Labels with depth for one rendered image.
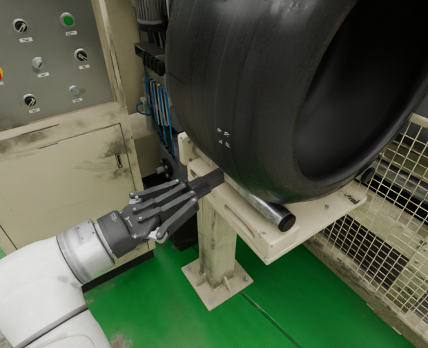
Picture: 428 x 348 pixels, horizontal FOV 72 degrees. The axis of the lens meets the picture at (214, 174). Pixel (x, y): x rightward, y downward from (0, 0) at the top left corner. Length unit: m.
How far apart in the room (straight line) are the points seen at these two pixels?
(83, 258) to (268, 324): 1.14
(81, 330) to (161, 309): 1.06
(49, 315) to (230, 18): 0.46
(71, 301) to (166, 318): 1.05
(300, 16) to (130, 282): 1.46
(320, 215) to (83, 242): 0.57
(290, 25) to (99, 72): 0.80
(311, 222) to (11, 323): 0.63
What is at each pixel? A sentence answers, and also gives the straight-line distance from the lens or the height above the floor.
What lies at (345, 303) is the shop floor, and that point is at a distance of 1.66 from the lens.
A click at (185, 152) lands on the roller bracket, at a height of 0.90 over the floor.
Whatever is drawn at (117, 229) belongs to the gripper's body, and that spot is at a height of 1.01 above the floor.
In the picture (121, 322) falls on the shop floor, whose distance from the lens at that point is 1.56.
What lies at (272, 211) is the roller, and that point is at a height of 0.92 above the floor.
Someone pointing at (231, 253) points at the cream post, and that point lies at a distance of 1.39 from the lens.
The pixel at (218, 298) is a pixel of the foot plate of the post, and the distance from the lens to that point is 1.53.
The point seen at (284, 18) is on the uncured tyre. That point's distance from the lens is 0.39.
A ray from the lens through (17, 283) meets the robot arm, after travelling 0.50.
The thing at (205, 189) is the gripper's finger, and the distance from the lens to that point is 0.54.
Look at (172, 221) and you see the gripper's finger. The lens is 0.50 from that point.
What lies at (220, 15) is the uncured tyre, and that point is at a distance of 0.43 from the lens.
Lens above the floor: 1.38
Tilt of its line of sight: 40 degrees down
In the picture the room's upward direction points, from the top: straight up
